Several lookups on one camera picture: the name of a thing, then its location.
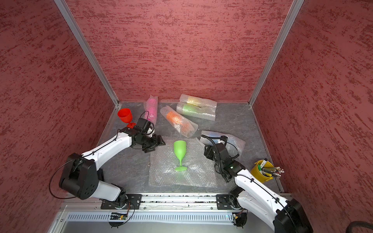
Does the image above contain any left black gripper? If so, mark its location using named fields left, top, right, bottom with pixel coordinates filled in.
left=136, top=133, right=166, bottom=152

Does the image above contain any clear bubble wrap sheet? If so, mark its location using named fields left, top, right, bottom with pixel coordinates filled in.
left=149, top=137, right=218, bottom=187
left=149, top=152, right=218, bottom=187

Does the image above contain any orange glass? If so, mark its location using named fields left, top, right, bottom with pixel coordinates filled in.
left=160, top=105, right=198, bottom=138

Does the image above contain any pink glass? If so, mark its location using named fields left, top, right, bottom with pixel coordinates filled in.
left=144, top=95, right=158, bottom=125

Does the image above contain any red wine glass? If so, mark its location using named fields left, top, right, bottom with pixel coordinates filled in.
left=117, top=108, right=136, bottom=129

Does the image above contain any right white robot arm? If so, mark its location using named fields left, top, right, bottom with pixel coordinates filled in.
left=201, top=135, right=313, bottom=233

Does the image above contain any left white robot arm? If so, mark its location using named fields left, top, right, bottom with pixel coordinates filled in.
left=59, top=118, right=166, bottom=207

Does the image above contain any blue glass in bubble wrap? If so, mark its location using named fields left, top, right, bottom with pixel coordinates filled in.
left=201, top=130, right=245, bottom=157

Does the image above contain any light green glass in bubble wrap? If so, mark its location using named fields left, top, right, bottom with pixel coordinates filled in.
left=176, top=102, right=216, bottom=121

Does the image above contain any yellow glass in bubble wrap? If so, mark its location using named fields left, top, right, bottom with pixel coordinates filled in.
left=179, top=94, right=217, bottom=108

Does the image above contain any yellow cup with pens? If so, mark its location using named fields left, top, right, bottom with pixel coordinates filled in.
left=250, top=159, right=285, bottom=183

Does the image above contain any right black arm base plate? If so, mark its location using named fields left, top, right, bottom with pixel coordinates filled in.
left=216, top=194, right=243, bottom=211

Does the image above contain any aluminium front rail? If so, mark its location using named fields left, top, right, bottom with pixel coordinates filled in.
left=61, top=193, right=221, bottom=212

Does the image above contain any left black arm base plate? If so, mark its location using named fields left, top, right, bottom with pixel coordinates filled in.
left=101, top=194, right=142, bottom=211

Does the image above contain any white perforated cable duct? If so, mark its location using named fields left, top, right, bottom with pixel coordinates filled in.
left=65, top=212, right=234, bottom=225

